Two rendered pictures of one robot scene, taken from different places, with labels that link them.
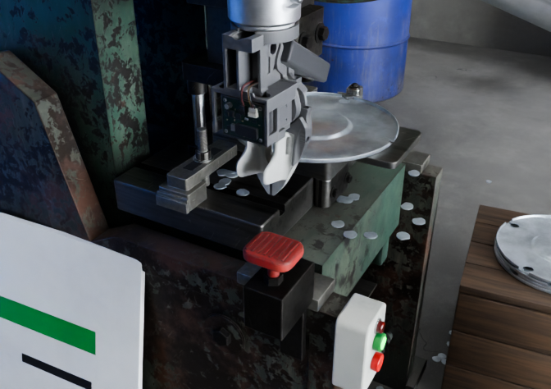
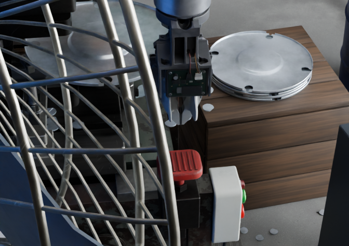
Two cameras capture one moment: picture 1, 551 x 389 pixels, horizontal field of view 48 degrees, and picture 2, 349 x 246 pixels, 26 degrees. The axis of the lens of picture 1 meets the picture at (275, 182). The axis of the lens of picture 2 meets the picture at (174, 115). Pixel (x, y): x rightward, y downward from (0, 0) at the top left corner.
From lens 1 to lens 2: 0.63 m
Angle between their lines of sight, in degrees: 31
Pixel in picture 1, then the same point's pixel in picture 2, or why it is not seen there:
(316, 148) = (130, 64)
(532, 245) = (239, 66)
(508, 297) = (246, 117)
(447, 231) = not seen: hidden behind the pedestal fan
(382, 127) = (157, 23)
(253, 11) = (193, 5)
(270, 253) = (183, 168)
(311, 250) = not seen: hidden behind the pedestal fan
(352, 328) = (229, 195)
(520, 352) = (261, 155)
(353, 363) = (231, 219)
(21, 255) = not seen: outside the picture
